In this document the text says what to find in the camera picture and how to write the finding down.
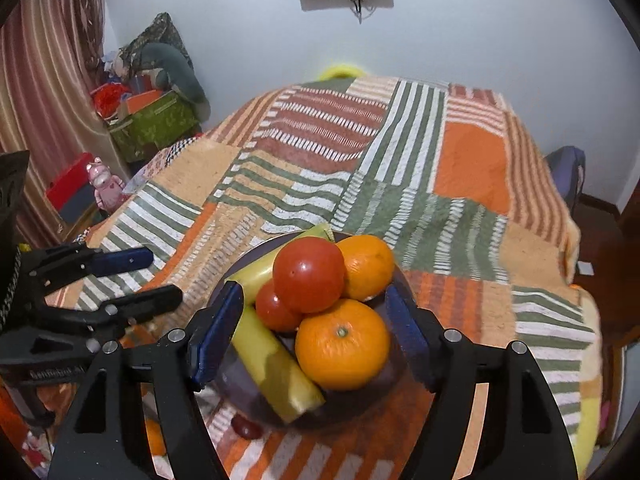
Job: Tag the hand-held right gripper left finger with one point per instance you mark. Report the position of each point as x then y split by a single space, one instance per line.
215 332

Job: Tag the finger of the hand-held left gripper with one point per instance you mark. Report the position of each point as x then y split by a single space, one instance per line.
120 260
145 300

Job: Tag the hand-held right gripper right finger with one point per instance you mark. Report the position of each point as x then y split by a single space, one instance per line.
407 332

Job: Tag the small red tomato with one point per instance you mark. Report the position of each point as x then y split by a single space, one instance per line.
272 310

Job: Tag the yellow corn cob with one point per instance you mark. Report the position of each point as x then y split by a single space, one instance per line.
270 365
255 275

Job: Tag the large orange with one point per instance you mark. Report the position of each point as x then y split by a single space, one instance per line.
367 267
342 345

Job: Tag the purple plate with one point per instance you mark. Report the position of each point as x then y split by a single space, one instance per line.
372 395

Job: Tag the large red tomato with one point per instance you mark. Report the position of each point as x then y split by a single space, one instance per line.
309 275

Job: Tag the pink toy figure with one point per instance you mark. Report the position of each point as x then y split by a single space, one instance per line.
106 185

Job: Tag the red box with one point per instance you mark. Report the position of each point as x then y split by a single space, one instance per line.
72 185

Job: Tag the dark red jujube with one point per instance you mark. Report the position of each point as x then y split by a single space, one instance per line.
247 428

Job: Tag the small tangerine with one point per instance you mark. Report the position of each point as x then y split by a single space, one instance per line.
156 437

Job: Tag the checkered cloth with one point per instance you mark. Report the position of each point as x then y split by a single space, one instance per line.
175 147

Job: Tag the striped patchwork blanket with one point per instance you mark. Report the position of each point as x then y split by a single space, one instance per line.
425 200

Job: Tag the green storage box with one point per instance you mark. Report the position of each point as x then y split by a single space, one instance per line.
155 125

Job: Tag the orange box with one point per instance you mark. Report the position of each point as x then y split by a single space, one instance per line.
145 102

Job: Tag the red plastic bag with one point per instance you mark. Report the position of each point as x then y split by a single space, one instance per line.
110 97

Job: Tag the white paper scrap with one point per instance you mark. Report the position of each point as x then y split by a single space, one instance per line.
585 267

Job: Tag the striped red curtain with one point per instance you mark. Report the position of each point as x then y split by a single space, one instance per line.
45 85

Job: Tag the grey plush toy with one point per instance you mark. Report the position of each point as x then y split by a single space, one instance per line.
177 75

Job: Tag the yellow bed sheet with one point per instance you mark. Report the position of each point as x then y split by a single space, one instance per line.
589 425

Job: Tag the dark floral cushion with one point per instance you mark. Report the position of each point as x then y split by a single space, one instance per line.
160 30

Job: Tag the yellow plastic object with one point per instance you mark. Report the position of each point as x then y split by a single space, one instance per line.
342 70

